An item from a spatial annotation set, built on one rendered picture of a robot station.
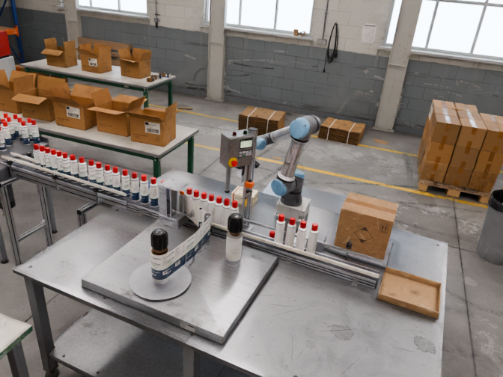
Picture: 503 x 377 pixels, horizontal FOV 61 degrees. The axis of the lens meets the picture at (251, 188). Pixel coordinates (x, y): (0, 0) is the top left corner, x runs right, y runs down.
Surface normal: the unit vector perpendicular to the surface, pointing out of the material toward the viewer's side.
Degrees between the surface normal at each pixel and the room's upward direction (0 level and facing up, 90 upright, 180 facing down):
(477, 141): 91
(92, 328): 1
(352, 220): 90
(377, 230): 90
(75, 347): 0
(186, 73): 90
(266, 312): 0
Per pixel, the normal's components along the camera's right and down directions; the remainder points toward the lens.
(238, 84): -0.34, 0.41
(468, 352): 0.07, -0.88
